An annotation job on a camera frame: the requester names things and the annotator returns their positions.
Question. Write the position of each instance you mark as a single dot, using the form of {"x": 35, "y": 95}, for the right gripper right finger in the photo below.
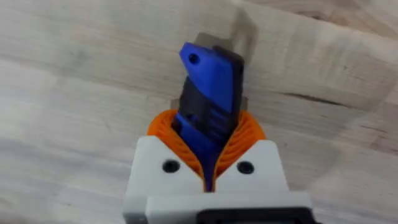
{"x": 258, "y": 169}

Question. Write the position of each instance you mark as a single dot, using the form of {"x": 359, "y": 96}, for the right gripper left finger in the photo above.
{"x": 155, "y": 168}

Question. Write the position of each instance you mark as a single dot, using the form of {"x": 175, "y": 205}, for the blue electric screwdriver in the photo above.
{"x": 211, "y": 102}

